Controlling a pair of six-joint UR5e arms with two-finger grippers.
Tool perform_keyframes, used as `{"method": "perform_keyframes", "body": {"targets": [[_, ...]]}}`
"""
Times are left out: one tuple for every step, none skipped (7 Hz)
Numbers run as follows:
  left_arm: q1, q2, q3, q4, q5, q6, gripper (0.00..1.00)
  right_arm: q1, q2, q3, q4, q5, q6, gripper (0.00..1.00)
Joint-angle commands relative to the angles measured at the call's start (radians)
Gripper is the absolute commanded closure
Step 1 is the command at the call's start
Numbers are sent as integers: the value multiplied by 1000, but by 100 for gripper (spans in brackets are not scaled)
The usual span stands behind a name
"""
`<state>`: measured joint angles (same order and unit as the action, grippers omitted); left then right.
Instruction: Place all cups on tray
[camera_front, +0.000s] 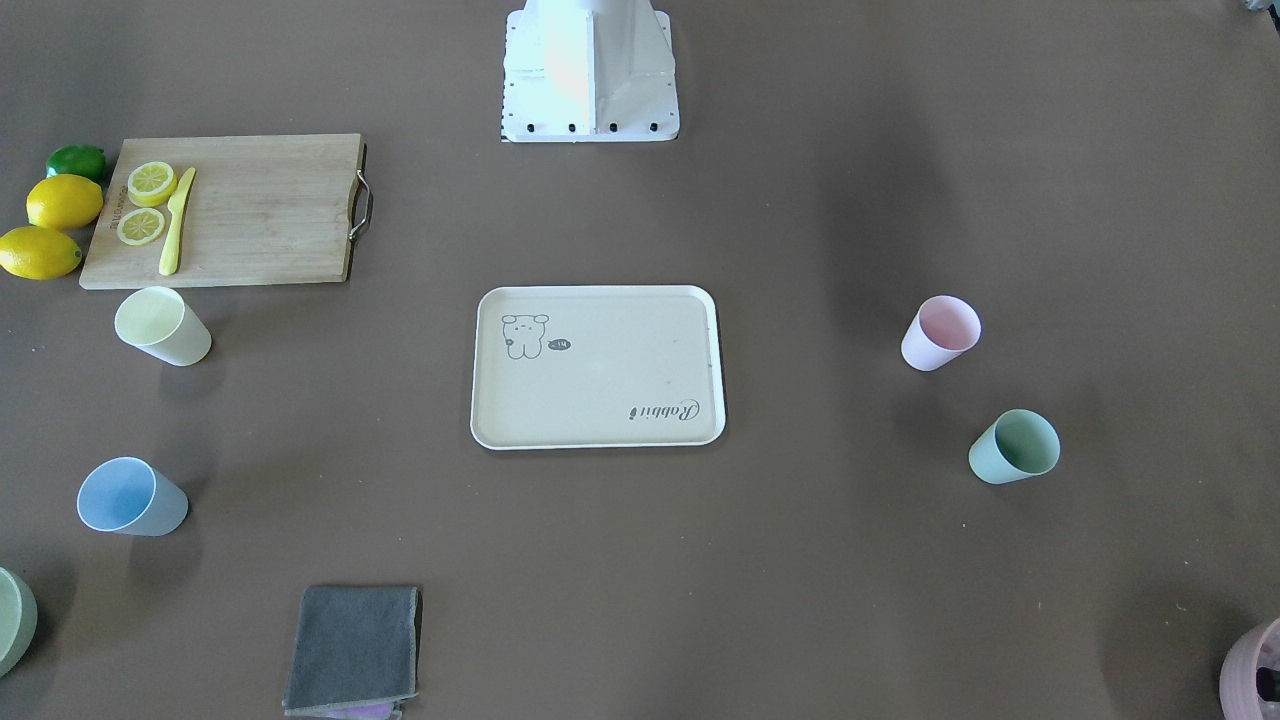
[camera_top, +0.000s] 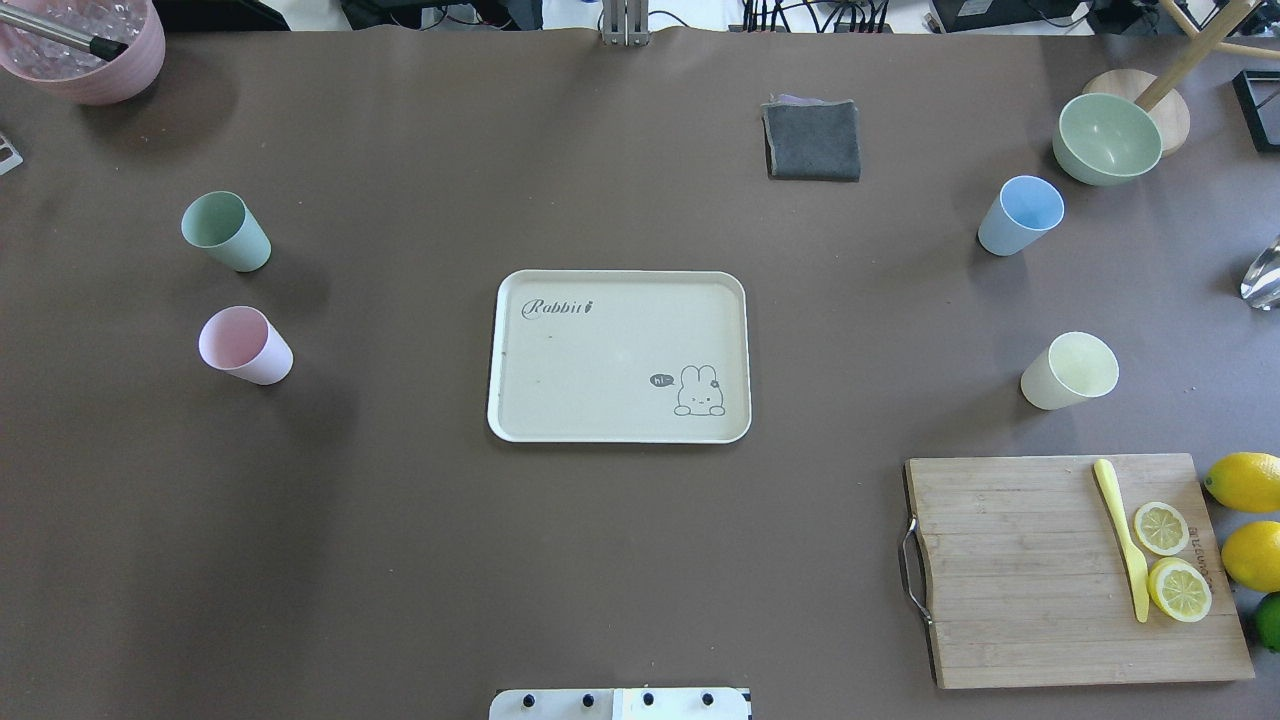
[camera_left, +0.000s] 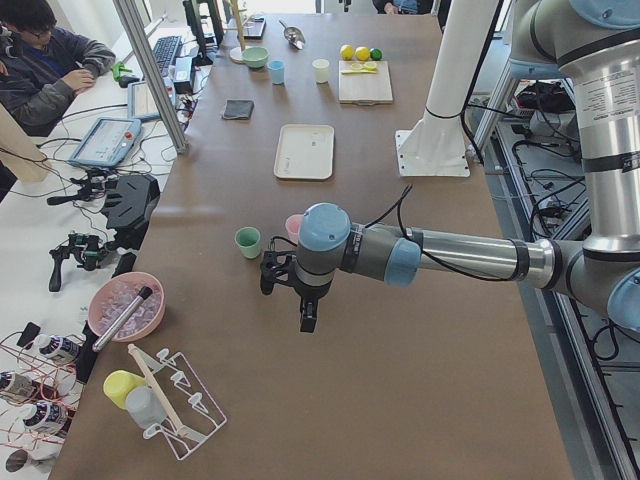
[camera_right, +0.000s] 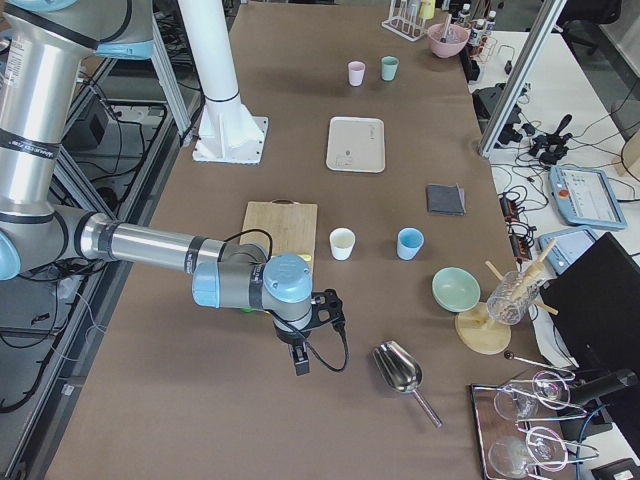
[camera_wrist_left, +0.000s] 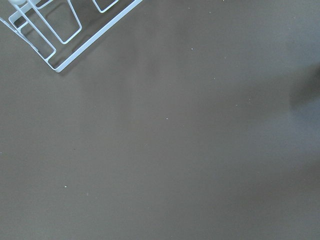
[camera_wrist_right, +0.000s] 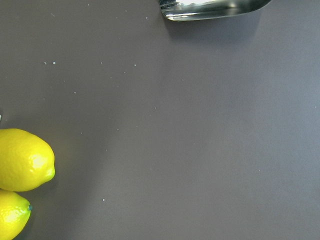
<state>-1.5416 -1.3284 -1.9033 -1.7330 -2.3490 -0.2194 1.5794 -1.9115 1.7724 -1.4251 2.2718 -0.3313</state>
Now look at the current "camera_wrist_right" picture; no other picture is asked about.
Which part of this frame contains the shiny metal scoop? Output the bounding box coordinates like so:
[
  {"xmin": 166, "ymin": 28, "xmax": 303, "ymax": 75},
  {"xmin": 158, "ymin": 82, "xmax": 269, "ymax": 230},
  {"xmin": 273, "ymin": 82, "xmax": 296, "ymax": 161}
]
[{"xmin": 159, "ymin": 0, "xmax": 271, "ymax": 22}]

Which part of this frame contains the yellow lemon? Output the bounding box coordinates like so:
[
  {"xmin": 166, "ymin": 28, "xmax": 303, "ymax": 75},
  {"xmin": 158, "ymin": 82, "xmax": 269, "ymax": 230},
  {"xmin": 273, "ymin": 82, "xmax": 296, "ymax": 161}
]
[
  {"xmin": 0, "ymin": 128, "xmax": 56, "ymax": 192},
  {"xmin": 0, "ymin": 189, "xmax": 32, "ymax": 240}
]

